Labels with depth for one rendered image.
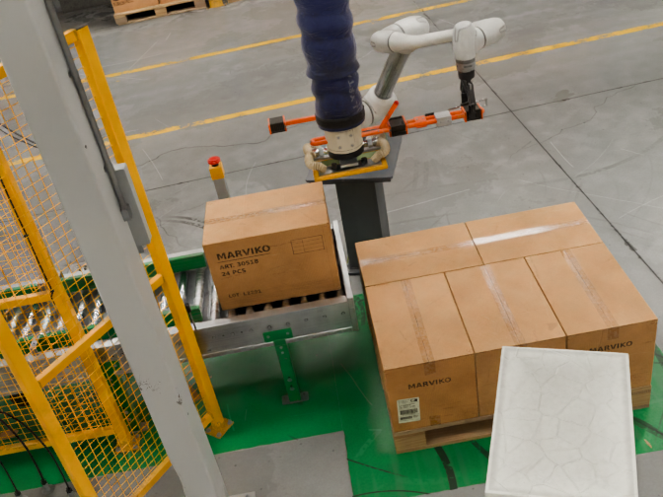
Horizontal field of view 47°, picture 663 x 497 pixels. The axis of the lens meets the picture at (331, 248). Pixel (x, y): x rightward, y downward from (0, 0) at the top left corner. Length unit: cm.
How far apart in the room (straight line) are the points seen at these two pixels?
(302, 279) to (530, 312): 108
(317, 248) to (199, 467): 114
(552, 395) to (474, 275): 136
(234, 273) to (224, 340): 33
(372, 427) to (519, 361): 137
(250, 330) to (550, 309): 139
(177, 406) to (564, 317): 171
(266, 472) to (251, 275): 94
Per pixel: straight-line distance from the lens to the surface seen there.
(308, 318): 367
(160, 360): 283
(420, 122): 357
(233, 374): 430
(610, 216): 517
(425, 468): 365
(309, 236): 359
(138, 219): 267
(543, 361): 264
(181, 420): 303
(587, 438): 242
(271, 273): 370
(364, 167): 350
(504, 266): 382
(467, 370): 342
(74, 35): 294
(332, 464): 373
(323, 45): 328
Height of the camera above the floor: 285
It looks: 34 degrees down
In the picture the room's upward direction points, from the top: 11 degrees counter-clockwise
